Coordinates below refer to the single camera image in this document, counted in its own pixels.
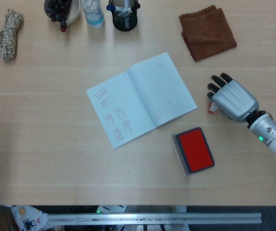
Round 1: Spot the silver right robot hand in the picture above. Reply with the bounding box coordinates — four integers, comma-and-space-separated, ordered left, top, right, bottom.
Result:
206, 73, 260, 123

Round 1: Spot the small red white stamp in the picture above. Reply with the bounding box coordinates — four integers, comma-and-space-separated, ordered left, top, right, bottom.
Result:
207, 101, 219, 114

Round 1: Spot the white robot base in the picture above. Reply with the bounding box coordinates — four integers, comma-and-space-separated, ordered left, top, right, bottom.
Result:
95, 205, 127, 215

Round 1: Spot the open lined notebook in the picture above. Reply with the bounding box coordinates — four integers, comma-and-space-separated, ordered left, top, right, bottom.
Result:
85, 52, 199, 150

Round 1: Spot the red ink pad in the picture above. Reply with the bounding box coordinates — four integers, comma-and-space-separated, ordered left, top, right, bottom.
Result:
172, 127, 216, 178

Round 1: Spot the brown folded cloth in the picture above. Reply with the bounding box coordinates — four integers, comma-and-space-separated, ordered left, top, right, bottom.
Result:
178, 5, 238, 62

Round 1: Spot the white printed bag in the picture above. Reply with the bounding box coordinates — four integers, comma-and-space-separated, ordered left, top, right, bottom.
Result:
10, 205, 49, 231

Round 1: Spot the black mesh pen holder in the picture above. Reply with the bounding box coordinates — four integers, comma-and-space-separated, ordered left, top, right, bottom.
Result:
112, 0, 139, 32

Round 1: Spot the black capped marker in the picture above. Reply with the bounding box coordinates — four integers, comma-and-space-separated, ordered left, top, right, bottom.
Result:
117, 6, 136, 17

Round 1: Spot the dark grape bunch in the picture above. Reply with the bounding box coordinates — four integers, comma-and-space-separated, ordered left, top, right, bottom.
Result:
47, 0, 73, 23

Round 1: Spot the white bowl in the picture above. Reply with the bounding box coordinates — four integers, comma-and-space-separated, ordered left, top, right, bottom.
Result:
43, 0, 81, 25

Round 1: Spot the clear plastic water bottle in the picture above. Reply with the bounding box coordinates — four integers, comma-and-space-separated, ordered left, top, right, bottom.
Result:
79, 0, 105, 29

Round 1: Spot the black and white rope bundle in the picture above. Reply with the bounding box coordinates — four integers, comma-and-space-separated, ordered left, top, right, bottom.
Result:
0, 9, 25, 61

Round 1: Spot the aluminium rail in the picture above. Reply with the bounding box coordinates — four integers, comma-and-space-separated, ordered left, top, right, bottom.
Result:
45, 212, 263, 227

